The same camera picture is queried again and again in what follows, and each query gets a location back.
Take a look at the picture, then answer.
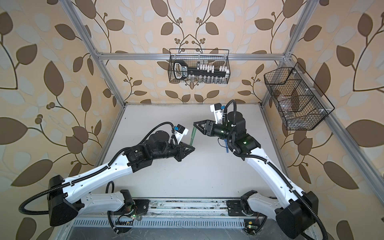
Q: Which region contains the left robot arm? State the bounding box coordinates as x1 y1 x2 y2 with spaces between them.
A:
19 122 195 234

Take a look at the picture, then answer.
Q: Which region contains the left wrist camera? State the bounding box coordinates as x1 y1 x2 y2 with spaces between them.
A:
174 124 189 144

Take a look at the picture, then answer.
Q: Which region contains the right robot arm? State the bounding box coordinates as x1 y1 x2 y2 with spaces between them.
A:
193 100 328 240

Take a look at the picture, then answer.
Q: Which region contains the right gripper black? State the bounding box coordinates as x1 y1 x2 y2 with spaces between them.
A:
194 120 236 143

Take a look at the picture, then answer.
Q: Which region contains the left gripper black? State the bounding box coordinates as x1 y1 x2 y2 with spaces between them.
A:
150 139 196 162

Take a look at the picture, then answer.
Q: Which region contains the back wire basket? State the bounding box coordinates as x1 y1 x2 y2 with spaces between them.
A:
168 48 231 85

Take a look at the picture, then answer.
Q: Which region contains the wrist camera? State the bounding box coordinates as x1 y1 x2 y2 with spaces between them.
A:
174 124 189 144
210 103 225 124

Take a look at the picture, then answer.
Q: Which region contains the green pen cap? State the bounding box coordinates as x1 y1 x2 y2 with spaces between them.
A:
191 127 197 139

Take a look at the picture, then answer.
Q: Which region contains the blue pen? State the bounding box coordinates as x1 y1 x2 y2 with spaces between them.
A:
225 139 229 153

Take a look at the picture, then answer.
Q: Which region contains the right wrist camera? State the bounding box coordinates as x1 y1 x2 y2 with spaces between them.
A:
210 103 225 124

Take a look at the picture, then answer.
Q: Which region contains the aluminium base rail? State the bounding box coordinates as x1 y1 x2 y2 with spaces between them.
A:
64 197 313 229

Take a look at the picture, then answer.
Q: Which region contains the black tool in basket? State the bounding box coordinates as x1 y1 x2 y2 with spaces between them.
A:
171 60 231 80

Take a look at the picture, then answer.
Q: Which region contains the wire basket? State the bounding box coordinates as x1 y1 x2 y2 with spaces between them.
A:
264 63 335 131
168 48 231 85

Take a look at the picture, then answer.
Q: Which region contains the right wire basket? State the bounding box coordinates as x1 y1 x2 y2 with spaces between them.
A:
264 63 335 131

